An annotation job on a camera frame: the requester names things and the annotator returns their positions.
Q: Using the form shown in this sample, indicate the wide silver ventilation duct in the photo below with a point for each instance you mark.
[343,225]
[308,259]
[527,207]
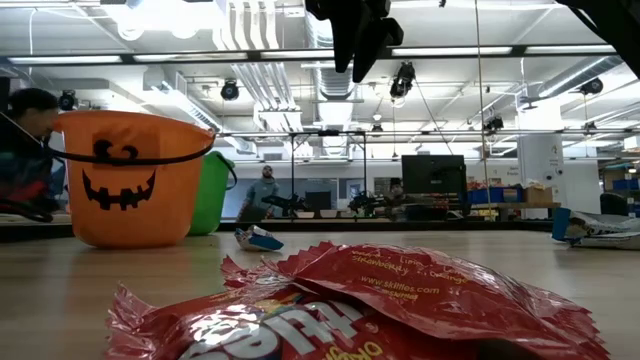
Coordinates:
[325,91]

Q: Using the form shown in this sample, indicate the cardboard box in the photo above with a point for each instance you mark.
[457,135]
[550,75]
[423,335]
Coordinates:
[539,195]

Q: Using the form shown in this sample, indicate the black background robot arm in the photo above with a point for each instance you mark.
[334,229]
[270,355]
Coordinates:
[287,201]
[365,202]

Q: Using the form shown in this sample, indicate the thin tan pole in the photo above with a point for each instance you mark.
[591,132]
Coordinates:
[481,90]

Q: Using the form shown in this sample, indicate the black monitor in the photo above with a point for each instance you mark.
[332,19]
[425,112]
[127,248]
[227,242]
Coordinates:
[434,175]

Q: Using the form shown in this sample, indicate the person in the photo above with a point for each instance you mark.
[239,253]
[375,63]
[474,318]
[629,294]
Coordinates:
[397,197]
[30,115]
[262,192]

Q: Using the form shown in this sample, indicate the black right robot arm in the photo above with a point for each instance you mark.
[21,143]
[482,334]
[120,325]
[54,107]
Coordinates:
[620,25]

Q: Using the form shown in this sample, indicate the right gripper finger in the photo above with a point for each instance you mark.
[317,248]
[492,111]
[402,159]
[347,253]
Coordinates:
[372,55]
[346,45]

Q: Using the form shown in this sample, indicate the green plastic bucket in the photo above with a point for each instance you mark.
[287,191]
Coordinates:
[214,200]

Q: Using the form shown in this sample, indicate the long black light rail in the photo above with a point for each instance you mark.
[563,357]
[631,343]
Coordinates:
[254,55]

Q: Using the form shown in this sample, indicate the wooden background table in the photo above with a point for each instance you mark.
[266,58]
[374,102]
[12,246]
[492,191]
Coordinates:
[520,205]

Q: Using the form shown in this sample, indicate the black ceiling spotlight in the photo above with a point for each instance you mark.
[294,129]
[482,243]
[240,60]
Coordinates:
[230,91]
[592,86]
[67,100]
[402,80]
[494,122]

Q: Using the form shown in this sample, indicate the orange jack-o-lantern bucket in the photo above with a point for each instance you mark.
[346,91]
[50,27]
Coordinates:
[140,225]

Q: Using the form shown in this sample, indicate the black aluminium table frame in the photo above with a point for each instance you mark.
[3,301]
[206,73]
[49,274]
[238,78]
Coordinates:
[450,226]

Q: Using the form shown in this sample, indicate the slim silver ventilation duct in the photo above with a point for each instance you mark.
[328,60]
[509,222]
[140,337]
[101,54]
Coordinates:
[575,77]

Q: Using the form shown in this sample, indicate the red Skittles pack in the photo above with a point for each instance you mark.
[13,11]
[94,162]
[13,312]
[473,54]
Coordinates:
[240,277]
[225,330]
[450,300]

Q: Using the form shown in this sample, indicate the black background rig frame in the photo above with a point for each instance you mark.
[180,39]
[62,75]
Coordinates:
[328,132]

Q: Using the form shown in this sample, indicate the blue storage bin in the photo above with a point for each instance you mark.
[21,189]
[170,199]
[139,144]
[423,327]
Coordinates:
[487,195]

